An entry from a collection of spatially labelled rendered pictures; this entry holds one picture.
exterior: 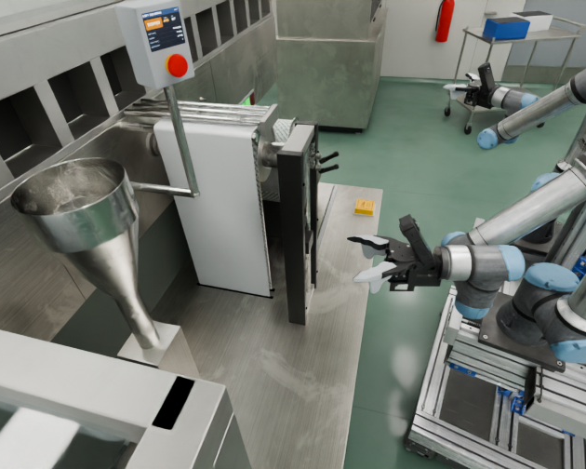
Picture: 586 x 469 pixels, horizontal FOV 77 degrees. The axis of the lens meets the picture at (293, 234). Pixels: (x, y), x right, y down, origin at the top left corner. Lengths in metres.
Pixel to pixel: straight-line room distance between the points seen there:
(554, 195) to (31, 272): 1.07
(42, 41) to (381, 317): 1.96
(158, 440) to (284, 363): 0.83
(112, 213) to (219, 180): 0.43
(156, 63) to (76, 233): 0.25
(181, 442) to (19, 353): 0.12
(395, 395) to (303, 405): 1.10
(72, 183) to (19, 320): 0.33
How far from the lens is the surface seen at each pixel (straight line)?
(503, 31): 4.21
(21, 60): 0.83
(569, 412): 1.36
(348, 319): 1.10
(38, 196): 0.63
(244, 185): 0.90
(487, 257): 0.85
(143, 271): 1.13
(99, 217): 0.52
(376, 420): 1.96
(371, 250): 0.86
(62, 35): 0.90
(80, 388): 0.24
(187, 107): 0.95
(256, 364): 1.03
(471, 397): 1.88
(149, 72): 0.58
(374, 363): 2.09
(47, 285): 0.89
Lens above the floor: 1.78
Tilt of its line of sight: 40 degrees down
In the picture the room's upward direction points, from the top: 3 degrees counter-clockwise
